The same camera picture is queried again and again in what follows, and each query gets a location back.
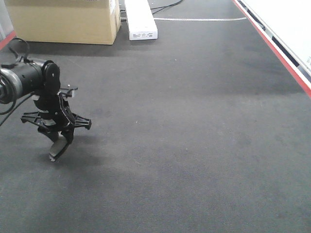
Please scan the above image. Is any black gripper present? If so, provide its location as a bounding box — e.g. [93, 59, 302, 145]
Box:
[21, 87, 91, 145]

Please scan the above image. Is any grey brake pad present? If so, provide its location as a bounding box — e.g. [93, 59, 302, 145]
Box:
[49, 136, 69, 162]

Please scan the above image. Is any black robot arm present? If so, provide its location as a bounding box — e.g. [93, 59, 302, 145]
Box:
[0, 46, 91, 144]

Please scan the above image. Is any black conveyor belt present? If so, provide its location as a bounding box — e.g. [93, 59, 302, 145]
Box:
[0, 0, 311, 233]

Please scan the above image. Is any brown cardboard box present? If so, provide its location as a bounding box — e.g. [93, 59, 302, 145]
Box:
[4, 0, 121, 45]

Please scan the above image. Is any long white carton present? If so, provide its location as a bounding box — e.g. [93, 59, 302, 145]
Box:
[124, 0, 158, 41]

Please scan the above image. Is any black cable on belt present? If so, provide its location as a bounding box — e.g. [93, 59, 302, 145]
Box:
[150, 0, 183, 15]

